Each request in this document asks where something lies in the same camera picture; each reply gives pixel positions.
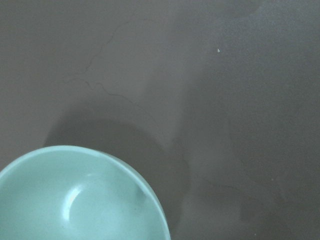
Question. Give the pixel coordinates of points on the green bowl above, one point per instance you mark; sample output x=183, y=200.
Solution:
x=69, y=192

